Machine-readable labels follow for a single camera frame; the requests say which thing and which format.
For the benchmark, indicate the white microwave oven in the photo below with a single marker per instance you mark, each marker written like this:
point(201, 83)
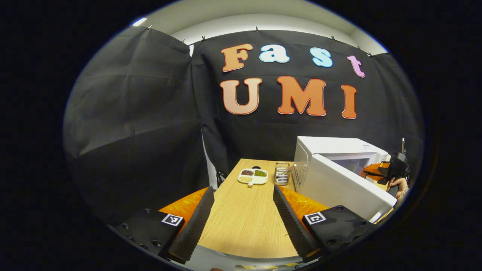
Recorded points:
point(339, 188)

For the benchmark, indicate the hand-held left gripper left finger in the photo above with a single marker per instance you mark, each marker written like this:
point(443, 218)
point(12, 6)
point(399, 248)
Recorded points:
point(196, 226)

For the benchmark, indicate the black stand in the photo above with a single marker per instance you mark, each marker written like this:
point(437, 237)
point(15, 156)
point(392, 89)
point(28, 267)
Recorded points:
point(220, 178)

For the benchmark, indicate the ceiling light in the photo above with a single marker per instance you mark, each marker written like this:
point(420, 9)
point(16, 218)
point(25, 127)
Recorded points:
point(139, 22)

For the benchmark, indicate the brown roast meat piece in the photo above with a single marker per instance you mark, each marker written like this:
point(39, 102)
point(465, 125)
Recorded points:
point(364, 173)

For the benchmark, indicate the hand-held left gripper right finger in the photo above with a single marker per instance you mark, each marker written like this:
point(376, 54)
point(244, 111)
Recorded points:
point(292, 226)

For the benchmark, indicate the black backdrop cloth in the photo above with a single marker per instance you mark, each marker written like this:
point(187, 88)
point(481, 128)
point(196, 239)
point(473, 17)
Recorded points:
point(131, 113)

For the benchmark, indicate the white divided plate with beans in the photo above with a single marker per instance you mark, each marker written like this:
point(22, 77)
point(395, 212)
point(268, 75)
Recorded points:
point(252, 177)

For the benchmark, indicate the yellow black hazard tape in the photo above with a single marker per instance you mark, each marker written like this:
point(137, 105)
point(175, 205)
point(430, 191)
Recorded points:
point(263, 266)

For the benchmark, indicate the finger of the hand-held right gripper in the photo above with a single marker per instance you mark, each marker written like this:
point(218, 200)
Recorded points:
point(374, 169)

